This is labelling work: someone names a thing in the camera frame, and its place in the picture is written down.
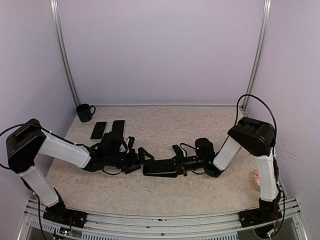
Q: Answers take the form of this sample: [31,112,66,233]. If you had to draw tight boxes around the black phone case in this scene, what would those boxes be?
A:
[141,159,179,178]

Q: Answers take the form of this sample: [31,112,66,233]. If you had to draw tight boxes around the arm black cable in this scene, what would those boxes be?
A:
[0,122,86,168]
[234,93,279,148]

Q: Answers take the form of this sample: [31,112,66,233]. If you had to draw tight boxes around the aluminium frame post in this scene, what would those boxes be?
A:
[240,0,273,110]
[50,0,81,107]

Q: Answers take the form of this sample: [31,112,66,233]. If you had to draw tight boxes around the lavender phone case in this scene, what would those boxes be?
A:
[89,121,108,142]

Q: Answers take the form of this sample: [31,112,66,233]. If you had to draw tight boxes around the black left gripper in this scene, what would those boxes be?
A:
[105,146,155,174]

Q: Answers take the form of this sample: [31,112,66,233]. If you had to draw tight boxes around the left aluminium frame post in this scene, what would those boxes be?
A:
[50,0,81,107]

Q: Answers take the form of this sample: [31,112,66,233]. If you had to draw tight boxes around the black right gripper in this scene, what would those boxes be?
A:
[161,151,206,176]

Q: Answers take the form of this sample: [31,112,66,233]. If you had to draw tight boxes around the front aluminium rail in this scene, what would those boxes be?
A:
[17,197,308,240]

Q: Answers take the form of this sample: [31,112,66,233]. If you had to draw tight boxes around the red white patterned dish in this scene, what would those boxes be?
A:
[248,169,261,191]

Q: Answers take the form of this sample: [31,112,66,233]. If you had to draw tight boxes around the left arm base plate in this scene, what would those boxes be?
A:
[43,203,88,228]

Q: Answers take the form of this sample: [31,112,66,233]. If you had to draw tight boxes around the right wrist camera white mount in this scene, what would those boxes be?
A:
[172,144,188,158]

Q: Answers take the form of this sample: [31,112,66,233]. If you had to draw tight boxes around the right aluminium frame post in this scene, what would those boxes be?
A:
[240,0,273,110]

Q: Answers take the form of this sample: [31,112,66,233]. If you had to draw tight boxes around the dark green mug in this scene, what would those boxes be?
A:
[76,103,96,123]

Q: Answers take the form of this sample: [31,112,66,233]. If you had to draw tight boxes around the light blue phone case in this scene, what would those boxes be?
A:
[111,119,126,137]

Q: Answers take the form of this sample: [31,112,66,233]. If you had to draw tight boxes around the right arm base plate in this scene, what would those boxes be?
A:
[238,206,282,228]

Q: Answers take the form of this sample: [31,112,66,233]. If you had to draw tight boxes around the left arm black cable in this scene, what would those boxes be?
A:
[0,122,86,168]

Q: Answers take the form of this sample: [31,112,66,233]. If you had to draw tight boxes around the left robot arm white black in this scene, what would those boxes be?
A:
[5,118,154,223]

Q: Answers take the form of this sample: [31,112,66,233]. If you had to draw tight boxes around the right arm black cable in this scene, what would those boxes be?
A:
[234,93,279,148]

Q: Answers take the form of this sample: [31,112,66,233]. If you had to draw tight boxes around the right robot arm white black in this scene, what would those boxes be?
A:
[157,117,280,222]

